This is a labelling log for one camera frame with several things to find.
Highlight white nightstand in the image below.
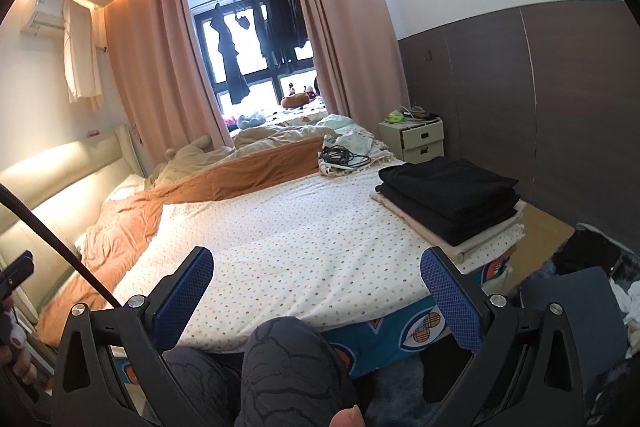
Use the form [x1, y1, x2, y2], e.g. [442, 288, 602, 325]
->
[377, 114, 446, 165]

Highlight person's legs in grey trousers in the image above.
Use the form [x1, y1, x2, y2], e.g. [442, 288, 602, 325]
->
[235, 317, 357, 427]

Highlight white air conditioner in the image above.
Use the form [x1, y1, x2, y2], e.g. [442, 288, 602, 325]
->
[20, 0, 108, 52]

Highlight white pillow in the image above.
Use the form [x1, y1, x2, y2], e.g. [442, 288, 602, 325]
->
[102, 174, 147, 204]

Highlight dark grey fabric item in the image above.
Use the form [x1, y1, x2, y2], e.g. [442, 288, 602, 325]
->
[520, 267, 628, 390]

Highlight person's right hand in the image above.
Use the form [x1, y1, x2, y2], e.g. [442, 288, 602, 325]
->
[329, 405, 367, 427]

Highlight dark clothes pile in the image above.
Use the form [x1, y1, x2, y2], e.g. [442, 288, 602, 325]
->
[550, 222, 640, 279]

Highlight orange blanket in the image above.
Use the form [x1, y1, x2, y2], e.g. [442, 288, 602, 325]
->
[37, 134, 326, 345]

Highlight beige duvet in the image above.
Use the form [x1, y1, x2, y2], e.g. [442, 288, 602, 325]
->
[230, 114, 373, 158]

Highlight brown cardboard sheet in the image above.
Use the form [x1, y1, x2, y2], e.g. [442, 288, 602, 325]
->
[517, 202, 576, 280]

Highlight long black hanging garment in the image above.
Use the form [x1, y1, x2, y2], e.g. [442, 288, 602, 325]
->
[210, 4, 252, 106]

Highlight cream padded headboard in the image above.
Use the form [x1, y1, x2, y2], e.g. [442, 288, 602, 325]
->
[0, 124, 146, 323]

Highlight crumpled white cloth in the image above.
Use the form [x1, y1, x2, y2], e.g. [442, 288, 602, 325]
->
[607, 279, 640, 350]

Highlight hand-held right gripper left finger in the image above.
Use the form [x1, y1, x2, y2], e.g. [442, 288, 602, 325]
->
[51, 246, 216, 427]

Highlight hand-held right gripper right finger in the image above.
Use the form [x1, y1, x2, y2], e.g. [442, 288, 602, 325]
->
[419, 246, 587, 427]

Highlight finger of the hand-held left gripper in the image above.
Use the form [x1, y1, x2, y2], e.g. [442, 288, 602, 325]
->
[0, 251, 34, 304]

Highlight narrow pink curtain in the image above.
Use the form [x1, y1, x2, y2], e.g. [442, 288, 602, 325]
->
[285, 0, 411, 145]

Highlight white floral bedsheet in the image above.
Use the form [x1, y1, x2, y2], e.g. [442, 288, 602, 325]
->
[112, 157, 506, 355]

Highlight black framed window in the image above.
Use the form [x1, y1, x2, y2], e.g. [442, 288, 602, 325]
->
[190, 0, 321, 120]

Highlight person's left leg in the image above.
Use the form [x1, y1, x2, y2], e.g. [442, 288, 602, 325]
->
[164, 347, 248, 427]

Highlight white hanging cloth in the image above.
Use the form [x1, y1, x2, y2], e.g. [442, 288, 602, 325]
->
[61, 0, 105, 112]

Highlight person's left hand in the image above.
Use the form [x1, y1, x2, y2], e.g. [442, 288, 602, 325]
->
[0, 297, 39, 389]

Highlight brown plush toy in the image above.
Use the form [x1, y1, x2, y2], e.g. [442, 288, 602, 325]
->
[280, 92, 312, 110]

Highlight grey shaggy rug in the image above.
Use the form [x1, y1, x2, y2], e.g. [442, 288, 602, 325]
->
[367, 352, 451, 427]

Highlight dark hanging clothes cluster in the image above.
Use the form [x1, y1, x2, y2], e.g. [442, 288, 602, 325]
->
[257, 0, 314, 66]

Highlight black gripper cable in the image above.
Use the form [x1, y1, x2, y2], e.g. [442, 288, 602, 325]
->
[0, 184, 124, 311]

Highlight cream tote bag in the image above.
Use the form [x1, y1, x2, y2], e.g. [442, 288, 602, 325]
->
[317, 132, 396, 180]

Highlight wide pink curtain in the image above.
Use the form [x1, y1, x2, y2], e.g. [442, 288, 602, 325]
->
[102, 0, 233, 158]

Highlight black tangled cables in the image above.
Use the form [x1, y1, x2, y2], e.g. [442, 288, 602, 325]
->
[320, 146, 371, 168]

